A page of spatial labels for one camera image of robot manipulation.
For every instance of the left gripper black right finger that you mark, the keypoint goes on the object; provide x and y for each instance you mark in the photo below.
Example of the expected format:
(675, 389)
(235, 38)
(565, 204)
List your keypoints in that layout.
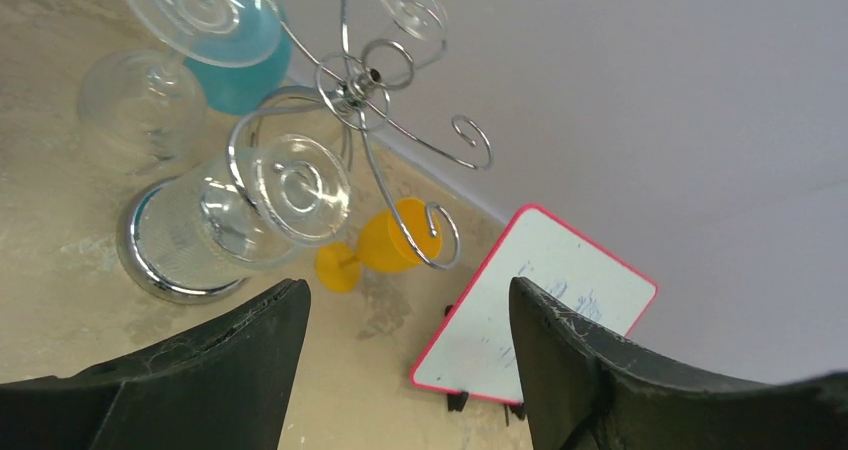
(587, 387)

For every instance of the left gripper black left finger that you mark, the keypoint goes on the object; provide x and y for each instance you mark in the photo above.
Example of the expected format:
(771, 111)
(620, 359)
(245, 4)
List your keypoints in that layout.
(223, 384)

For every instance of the clear tumbler glass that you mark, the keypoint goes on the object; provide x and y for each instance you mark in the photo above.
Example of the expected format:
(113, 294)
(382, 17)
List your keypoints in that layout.
(206, 228)

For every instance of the clear wine glass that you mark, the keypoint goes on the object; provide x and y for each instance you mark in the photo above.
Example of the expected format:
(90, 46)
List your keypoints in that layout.
(142, 111)

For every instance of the blue plastic wine glass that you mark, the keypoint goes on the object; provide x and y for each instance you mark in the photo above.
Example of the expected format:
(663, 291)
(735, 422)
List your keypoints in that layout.
(237, 91)

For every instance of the clear champagne flute glass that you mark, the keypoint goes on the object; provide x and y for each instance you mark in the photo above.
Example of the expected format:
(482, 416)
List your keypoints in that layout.
(424, 21)

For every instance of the orange plastic wine glass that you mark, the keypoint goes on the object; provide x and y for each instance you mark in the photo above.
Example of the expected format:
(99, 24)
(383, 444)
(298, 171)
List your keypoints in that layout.
(381, 246)

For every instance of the pink framed whiteboard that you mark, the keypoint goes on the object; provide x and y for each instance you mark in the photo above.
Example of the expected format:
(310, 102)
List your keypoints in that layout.
(472, 351)

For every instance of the silver wire wine glass rack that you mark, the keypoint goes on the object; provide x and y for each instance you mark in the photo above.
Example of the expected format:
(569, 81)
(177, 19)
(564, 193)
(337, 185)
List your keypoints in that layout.
(334, 111)

